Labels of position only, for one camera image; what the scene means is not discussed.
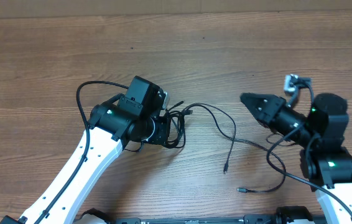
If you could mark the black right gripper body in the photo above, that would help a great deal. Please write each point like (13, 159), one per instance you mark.
(272, 117)

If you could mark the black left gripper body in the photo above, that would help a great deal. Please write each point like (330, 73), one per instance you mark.
(160, 130)

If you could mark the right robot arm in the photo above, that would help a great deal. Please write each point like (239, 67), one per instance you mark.
(325, 163)

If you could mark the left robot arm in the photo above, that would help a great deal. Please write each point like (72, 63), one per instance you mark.
(133, 116)

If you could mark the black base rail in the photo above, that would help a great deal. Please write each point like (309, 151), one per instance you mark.
(283, 215)

